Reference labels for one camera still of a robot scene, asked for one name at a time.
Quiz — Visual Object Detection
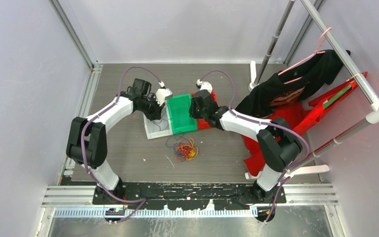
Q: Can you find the red plastic bin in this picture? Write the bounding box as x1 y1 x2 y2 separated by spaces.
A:
190 91 217 130

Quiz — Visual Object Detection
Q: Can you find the pink clothes hanger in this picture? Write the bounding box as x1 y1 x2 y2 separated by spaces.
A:
278 27 332 76

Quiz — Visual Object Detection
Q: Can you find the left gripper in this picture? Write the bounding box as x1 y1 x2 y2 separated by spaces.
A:
138 94 165 121

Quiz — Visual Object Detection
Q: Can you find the green clothes hanger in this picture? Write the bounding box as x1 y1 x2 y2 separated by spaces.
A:
323 85 352 110

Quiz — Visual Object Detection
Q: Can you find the black t-shirt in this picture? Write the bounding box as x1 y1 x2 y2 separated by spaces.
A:
235 49 343 118

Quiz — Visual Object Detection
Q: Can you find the white plastic bin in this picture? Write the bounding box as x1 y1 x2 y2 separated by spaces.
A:
143 104 173 140

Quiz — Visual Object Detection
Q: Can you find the green plastic bin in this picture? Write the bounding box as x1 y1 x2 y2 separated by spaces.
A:
167 94 198 134

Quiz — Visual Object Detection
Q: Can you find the purple thin cable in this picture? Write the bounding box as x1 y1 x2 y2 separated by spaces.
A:
152 111 170 132

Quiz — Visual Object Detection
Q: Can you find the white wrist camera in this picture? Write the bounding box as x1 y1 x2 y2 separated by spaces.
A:
196 79 213 93
155 81 173 106

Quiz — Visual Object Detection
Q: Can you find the metal clothes rack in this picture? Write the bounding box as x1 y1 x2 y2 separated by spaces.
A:
234 0 379 186

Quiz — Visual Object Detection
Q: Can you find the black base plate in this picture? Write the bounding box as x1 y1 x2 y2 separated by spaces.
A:
92 182 287 211

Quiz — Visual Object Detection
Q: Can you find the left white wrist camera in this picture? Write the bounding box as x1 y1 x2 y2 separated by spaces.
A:
155 81 173 106

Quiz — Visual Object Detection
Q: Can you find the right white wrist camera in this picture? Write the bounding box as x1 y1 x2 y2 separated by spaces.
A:
196 79 213 93

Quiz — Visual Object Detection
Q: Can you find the red t-shirt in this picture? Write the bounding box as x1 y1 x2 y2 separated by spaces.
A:
243 79 358 176

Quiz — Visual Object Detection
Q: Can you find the coloured cable bundle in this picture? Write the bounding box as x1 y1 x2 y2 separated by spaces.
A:
166 132 199 163

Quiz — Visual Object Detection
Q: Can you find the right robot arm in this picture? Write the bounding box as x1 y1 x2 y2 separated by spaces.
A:
189 89 308 203

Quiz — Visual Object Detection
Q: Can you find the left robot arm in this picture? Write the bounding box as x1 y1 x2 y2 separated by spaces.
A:
66 79 172 204

